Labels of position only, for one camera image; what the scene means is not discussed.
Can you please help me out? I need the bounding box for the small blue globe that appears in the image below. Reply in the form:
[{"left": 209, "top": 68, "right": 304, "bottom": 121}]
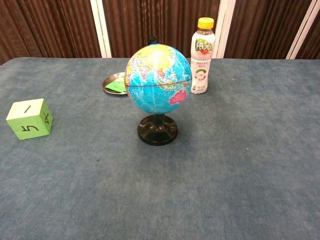
[{"left": 124, "top": 36, "right": 193, "bottom": 147}]

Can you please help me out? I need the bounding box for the green packet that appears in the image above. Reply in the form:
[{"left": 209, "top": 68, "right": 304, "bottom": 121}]
[{"left": 105, "top": 73, "right": 128, "bottom": 93}]

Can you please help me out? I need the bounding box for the round metal plate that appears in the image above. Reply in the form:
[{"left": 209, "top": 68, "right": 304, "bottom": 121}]
[{"left": 102, "top": 71, "right": 129, "bottom": 96}]

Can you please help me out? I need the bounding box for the drink bottle with yellow cap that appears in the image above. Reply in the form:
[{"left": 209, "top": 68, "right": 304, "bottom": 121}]
[{"left": 189, "top": 16, "right": 216, "bottom": 95}]

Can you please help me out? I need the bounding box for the blue table mat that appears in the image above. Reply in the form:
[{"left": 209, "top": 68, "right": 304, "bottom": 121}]
[{"left": 0, "top": 56, "right": 320, "bottom": 240}]

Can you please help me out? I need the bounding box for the brown screen panel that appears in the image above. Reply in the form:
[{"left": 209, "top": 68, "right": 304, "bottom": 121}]
[
  {"left": 226, "top": 0, "right": 313, "bottom": 60},
  {"left": 0, "top": 0, "right": 102, "bottom": 66},
  {"left": 102, "top": 0, "right": 223, "bottom": 59},
  {"left": 296, "top": 7, "right": 320, "bottom": 60}
]

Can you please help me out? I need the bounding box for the green cube with numbers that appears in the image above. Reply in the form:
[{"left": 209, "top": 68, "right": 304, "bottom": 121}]
[{"left": 5, "top": 98, "right": 54, "bottom": 141}]

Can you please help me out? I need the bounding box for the white screen post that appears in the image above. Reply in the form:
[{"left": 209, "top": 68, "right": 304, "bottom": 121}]
[
  {"left": 285, "top": 0, "right": 320, "bottom": 60},
  {"left": 215, "top": 0, "right": 236, "bottom": 59},
  {"left": 89, "top": 0, "right": 113, "bottom": 59}
]

